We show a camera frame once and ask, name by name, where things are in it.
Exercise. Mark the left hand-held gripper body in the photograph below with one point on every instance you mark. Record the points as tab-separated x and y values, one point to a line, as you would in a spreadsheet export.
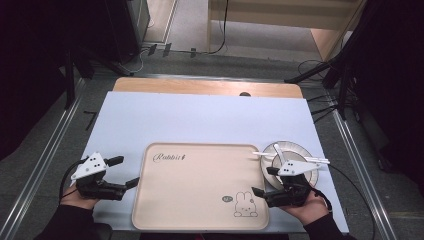
89	168

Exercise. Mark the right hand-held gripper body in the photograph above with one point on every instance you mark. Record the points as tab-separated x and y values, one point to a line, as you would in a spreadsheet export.
293	186

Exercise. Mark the long white plastic utensil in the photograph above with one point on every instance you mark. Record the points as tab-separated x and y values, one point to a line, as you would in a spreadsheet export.
263	154

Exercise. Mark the white plastic spoon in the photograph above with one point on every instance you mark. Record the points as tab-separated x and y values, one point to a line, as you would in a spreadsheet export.
278	151

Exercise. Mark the white paper plate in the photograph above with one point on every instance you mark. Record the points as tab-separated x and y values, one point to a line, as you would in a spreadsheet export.
293	150

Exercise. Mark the beige tray with rabbit print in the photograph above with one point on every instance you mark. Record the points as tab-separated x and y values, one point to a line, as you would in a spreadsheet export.
193	190

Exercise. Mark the person's right hand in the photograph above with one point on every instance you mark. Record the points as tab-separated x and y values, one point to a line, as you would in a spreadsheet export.
310	211

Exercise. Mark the person's left hand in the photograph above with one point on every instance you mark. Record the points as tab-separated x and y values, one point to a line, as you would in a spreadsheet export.
75	201

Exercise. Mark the white table mat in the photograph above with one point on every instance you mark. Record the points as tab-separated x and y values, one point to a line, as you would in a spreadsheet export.
186	120

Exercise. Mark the wooden table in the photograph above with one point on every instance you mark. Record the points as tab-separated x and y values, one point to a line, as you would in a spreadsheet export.
186	86

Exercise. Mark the black tripod stand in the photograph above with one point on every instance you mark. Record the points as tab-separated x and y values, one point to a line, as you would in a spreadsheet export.
336	71

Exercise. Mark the dark cabinet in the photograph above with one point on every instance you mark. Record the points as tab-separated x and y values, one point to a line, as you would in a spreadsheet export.
138	18

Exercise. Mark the light wooden furniture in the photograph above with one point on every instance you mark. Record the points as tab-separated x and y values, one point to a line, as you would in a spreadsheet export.
283	13

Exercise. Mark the metal floor rail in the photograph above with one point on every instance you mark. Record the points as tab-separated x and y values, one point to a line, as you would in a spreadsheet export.
361	173
40	160

